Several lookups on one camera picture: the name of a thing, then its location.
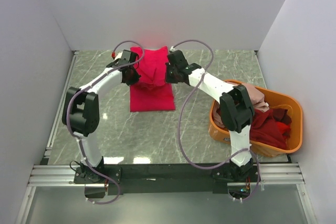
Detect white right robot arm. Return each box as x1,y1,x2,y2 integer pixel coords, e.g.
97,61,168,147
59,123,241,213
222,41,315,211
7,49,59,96
166,49,255,182

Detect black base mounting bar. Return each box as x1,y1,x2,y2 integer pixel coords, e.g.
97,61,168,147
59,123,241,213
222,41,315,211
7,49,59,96
73,163,257,195

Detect dark red shirt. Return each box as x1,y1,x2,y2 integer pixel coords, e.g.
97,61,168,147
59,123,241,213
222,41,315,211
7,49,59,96
250,108,292,150

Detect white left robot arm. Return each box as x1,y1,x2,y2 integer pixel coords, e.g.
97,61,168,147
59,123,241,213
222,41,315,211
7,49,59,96
62,50,141,183

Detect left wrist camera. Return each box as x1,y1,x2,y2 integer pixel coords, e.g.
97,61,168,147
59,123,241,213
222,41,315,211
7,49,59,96
111,51,122,60

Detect bright red t-shirt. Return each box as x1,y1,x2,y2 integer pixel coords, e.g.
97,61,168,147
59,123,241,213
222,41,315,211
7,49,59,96
130,46,175,112

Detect beige pink shirt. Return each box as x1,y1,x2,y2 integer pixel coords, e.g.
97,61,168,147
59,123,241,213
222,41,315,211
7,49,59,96
212,83,269,129

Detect orange plastic laundry basket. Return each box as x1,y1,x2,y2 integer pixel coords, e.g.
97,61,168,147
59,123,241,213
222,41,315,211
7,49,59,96
207,79,303,158

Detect orange red garment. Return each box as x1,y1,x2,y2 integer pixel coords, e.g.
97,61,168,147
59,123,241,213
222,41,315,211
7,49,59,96
276,122,291,140

